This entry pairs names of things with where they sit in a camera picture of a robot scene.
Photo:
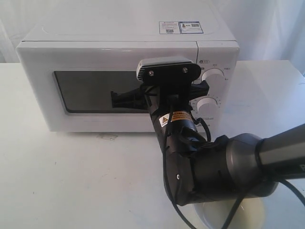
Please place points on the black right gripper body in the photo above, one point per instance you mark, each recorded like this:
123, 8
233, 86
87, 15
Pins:
169, 109

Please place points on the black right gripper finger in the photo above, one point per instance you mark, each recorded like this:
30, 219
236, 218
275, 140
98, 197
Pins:
134, 99
198, 90

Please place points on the white microwave door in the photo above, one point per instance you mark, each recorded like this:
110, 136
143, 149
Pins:
73, 81

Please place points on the cream ceramic bowl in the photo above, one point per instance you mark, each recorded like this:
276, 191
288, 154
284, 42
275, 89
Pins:
249, 215

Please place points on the white microwave oven body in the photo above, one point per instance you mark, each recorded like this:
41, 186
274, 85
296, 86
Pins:
138, 21

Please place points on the lower white control knob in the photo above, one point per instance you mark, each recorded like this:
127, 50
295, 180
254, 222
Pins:
207, 106

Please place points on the white control knob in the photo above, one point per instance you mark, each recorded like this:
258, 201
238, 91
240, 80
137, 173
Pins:
214, 78
207, 106

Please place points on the upper white control knob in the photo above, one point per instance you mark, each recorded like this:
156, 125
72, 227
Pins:
214, 78

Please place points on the clear tape piece on table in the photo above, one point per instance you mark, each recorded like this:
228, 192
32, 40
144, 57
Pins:
110, 137

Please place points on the blue label sticker right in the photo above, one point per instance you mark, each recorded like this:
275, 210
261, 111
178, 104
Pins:
190, 27

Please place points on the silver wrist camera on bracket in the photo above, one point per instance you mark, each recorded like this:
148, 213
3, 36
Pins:
173, 70

